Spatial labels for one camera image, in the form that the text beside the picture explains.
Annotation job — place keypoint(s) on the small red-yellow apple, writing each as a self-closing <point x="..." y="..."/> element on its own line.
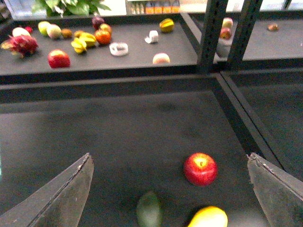
<point x="106" y="27"/>

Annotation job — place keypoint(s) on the front yellow starfruit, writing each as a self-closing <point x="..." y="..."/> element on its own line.
<point x="79" y="45"/>

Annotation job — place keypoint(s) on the white round fruit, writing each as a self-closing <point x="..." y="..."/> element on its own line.
<point x="18" y="31"/>

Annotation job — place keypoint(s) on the yellow mango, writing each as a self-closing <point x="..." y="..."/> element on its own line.
<point x="210" y="216"/>

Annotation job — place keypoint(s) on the pomegranate on neighbouring shelf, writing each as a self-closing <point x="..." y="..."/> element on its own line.
<point x="225" y="33"/>

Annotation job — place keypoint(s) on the green avocado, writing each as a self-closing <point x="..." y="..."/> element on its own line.
<point x="149" y="210"/>

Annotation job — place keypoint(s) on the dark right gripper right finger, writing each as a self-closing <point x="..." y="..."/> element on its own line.
<point x="279" y="193"/>

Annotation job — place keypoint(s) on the pale peach fruit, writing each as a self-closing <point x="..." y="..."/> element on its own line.
<point x="161" y="58"/>

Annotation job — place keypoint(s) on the far yellow starfruit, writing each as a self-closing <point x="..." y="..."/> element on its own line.
<point x="167" y="25"/>

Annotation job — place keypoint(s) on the pink dragon fruit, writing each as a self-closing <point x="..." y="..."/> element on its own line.
<point x="21" y="45"/>

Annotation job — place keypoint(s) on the small white tape roll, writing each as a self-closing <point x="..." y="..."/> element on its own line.
<point x="153" y="37"/>

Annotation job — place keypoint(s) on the brown fruit far shelf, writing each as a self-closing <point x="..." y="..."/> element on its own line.
<point x="273" y="27"/>

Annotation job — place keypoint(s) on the dark purple passion fruit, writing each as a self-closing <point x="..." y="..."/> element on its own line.
<point x="97" y="21"/>

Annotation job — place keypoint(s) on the orange persimmon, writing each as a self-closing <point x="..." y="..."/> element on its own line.
<point x="102" y="37"/>

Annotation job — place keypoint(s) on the peach on neighbouring shelf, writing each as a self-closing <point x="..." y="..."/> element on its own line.
<point x="227" y="23"/>

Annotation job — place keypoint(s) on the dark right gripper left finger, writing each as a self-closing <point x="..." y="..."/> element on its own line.
<point x="59" y="203"/>

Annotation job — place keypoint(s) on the green potted plant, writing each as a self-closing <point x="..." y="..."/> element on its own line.
<point x="62" y="8"/>

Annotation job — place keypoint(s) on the green apple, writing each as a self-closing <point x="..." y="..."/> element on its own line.
<point x="42" y="27"/>

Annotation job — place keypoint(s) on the red apple on lower shelf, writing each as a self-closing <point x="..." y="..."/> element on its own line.
<point x="200" y="169"/>

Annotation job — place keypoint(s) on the rear yellow starfruit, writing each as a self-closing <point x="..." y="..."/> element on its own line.
<point x="89" y="39"/>

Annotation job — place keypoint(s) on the pale green melon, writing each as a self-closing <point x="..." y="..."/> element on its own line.
<point x="54" y="31"/>

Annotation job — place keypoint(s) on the large red apple upper shelf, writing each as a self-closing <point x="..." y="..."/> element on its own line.
<point x="58" y="59"/>

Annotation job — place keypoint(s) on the black shelf upright post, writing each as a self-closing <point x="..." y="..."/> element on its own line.
<point x="214" y="14"/>

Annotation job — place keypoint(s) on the brown kiwi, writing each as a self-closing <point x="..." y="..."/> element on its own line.
<point x="67" y="33"/>
<point x="78" y="33"/>

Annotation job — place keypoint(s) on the yellow starfruit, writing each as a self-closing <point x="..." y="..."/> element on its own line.
<point x="167" y="25"/>
<point x="79" y="45"/>
<point x="89" y="39"/>

